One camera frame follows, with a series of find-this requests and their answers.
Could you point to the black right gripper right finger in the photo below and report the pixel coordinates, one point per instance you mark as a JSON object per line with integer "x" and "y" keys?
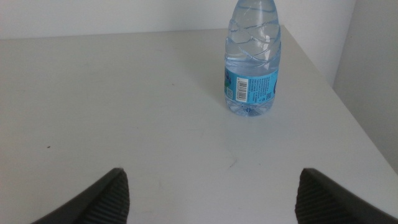
{"x": 320, "y": 202}

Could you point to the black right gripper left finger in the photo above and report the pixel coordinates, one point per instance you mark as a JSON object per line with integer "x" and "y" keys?
{"x": 105, "y": 202}

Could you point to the clear water bottle blue label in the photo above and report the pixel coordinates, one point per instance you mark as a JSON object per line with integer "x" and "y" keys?
{"x": 252, "y": 46}

